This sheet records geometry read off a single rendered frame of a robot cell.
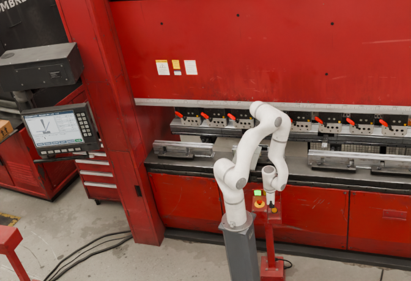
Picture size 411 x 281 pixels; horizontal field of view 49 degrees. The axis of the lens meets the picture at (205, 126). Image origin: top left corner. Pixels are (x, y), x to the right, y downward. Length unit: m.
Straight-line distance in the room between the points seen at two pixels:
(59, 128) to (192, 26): 1.13
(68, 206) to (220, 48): 2.61
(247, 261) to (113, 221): 1.92
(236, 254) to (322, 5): 1.57
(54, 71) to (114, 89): 0.43
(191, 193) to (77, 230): 1.37
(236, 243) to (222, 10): 1.43
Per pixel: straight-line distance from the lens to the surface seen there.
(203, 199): 3.65
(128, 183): 3.68
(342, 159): 3.29
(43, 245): 4.58
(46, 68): 3.01
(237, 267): 2.98
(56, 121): 3.17
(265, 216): 3.17
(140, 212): 3.87
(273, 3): 2.77
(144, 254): 4.10
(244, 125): 3.21
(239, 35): 2.89
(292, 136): 3.53
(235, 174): 2.44
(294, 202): 3.44
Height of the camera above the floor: 2.97
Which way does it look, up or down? 33 degrees down
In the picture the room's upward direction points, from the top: 10 degrees counter-clockwise
